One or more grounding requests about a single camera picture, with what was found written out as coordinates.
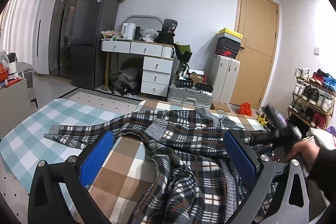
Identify black white plaid fleece jacket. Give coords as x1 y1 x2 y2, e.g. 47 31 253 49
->
45 109 271 223

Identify right forearm black sleeve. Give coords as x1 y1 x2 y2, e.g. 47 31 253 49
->
309 148 336 202

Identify white folded clothes pile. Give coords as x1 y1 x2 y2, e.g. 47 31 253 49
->
306 127 335 151

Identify right hand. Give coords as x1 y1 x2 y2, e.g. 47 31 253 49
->
287 138 320 172

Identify yellow shoes on floor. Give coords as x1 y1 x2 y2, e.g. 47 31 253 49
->
256 114 269 126

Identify shoe rack with shoes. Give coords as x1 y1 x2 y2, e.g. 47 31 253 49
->
288 68 335 130

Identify orange plastic bag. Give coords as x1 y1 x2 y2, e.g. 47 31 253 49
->
239 102 252 117

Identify teal checked blanket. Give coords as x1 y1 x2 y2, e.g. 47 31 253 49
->
1 99 121 192

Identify cardboard box on floor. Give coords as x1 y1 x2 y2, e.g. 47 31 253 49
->
211 102 231 113

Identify brown blue checked bed cover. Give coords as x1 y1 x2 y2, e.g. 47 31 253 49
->
89 113 261 223

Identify silver aluminium suitcase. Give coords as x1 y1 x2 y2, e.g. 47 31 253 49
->
167 85 213 109

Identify white patterned rug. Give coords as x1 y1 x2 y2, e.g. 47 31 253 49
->
60 88 142 115

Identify stacked shoe boxes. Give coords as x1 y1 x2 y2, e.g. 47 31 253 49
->
215 28 243 59

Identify wooden door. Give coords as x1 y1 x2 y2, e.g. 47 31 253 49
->
231 0 279 109

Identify black backpack under desk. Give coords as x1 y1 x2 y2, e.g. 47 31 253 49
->
108 58 143 96

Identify white drawer desk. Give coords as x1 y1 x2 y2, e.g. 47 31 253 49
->
101 39 174 97

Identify black bag on desk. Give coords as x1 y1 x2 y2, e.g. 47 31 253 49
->
156 19 178 46

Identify white electric kettle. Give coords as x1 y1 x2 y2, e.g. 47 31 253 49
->
121 23 136 40

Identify black refrigerator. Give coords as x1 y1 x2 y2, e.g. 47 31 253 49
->
70 0 119 89

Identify dark glass wardrobe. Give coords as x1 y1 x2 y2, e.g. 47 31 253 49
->
49 0 78 78

